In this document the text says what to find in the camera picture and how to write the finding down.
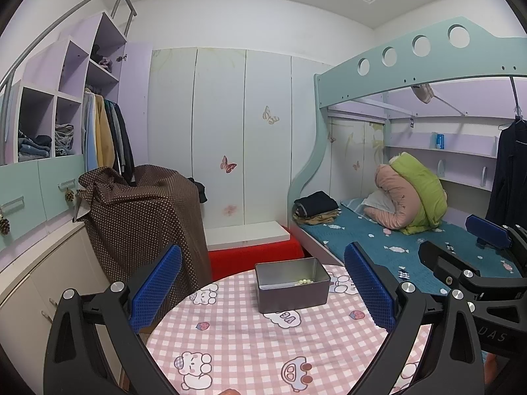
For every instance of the pale yellow butterfly sticker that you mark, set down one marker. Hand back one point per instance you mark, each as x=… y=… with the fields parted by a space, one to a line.
x=270 y=115

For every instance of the red box with white board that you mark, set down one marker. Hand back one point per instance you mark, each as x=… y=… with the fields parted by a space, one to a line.
x=247 y=259

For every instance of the brown polka dot cloth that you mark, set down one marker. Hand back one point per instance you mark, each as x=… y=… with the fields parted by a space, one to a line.
x=144 y=222

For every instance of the grey metal stair rail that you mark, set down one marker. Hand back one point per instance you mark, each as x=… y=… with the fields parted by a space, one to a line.
x=61 y=18

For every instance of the teal bunk bed frame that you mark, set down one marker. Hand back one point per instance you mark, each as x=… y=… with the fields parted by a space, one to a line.
x=341 y=86

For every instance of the faint pink butterfly sticker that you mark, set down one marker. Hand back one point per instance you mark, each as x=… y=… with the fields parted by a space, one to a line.
x=229 y=210

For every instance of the pine cone ornament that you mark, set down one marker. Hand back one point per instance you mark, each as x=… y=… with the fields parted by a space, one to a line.
x=70 y=195
x=4 y=224

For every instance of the blue folded jeans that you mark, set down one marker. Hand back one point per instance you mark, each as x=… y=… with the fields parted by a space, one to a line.
x=33 y=146

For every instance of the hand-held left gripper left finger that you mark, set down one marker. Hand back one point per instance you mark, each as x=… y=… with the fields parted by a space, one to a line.
x=156 y=284

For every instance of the white low cabinet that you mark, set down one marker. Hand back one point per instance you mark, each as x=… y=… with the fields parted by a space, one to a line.
x=41 y=279

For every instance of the person's right hand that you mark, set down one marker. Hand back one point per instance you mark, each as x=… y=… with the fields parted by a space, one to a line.
x=490 y=365

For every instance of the grey folded clothes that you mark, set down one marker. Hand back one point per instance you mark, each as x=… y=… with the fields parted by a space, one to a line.
x=64 y=140

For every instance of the pink rolled quilt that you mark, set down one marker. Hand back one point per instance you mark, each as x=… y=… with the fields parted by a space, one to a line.
x=391 y=197

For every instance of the dark folded clothes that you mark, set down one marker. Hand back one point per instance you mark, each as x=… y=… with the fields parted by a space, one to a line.
x=317 y=201

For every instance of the green rolled quilt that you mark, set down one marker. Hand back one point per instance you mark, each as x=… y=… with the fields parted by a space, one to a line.
x=424 y=189

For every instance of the black cloth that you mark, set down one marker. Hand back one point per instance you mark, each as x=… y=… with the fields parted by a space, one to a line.
x=199 y=189

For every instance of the lilac shelf unit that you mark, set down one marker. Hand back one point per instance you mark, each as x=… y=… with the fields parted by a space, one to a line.
x=78 y=61

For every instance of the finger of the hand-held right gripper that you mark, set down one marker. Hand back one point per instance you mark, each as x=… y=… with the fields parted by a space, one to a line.
x=488 y=228
x=444 y=265

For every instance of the grey hanging cloth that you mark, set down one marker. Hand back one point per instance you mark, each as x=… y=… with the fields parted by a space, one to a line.
x=423 y=92

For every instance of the yellow hanging garment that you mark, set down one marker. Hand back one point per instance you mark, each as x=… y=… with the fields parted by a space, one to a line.
x=105 y=131

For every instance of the dark hanging clothes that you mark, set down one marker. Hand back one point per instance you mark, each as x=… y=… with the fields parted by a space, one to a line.
x=123 y=144

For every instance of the small butterfly sticker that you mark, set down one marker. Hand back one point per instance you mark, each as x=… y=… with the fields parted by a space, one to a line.
x=356 y=166

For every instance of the light blue hanging garment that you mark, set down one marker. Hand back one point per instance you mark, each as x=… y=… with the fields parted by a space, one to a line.
x=88 y=131

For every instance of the pink checked tablecloth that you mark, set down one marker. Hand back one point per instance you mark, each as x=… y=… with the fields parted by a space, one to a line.
x=247 y=337

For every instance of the teal drawer cabinet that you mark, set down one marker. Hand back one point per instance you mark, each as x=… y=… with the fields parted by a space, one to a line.
x=45 y=189

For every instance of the tan folded clothes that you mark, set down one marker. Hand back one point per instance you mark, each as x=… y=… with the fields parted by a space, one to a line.
x=317 y=219

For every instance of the dark hanging jacket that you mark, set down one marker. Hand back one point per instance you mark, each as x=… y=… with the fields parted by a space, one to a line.
x=508 y=173

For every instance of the dark and pink shelf clothes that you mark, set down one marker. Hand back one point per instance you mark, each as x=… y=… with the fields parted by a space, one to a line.
x=101 y=59

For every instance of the teal candy print bedsheet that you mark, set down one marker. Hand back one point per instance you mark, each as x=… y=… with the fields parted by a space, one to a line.
x=370 y=230

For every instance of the white pillow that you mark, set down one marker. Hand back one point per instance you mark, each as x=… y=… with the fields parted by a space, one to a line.
x=376 y=203

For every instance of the white wardrobe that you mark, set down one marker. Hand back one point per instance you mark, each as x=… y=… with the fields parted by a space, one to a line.
x=218 y=111

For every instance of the silver metal tin box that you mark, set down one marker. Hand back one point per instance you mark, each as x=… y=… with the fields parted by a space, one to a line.
x=288 y=296

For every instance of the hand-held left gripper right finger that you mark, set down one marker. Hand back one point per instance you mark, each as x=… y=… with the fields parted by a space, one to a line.
x=366 y=292

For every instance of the lilac bed shelf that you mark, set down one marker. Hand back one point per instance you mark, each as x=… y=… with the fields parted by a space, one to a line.
x=453 y=152

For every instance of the white flat board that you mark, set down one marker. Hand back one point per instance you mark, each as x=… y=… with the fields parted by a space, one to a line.
x=247 y=234

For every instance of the small blue box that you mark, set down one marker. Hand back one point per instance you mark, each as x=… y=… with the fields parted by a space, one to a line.
x=439 y=140

